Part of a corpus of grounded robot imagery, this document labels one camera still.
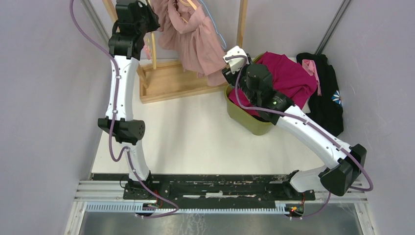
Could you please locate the magenta pleated skirt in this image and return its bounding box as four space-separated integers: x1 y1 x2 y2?
229 52 317 122

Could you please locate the pink plastic hanger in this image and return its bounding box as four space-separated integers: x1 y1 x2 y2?
143 34 152 60

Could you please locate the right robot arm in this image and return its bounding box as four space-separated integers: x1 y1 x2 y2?
222 64 367 200

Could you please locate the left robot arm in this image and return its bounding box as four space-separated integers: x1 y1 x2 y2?
97 0 160 199

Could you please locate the light blue hanger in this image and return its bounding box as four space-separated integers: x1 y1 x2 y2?
198 0 227 50

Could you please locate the light pink skirt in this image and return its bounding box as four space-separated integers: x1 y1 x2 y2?
152 0 226 86

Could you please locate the olive green plastic basket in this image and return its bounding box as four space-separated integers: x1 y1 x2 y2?
224 53 276 136

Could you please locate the pink cloth on pile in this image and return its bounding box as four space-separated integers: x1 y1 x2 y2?
301 59 322 96

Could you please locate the black garment pile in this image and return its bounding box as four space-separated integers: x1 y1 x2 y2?
296 52 344 137

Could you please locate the wooden clothes rack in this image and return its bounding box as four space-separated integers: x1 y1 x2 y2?
104 0 228 103

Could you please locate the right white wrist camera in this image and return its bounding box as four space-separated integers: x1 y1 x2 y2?
223 46 249 74

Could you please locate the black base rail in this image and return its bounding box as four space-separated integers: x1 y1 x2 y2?
92 173 316 210

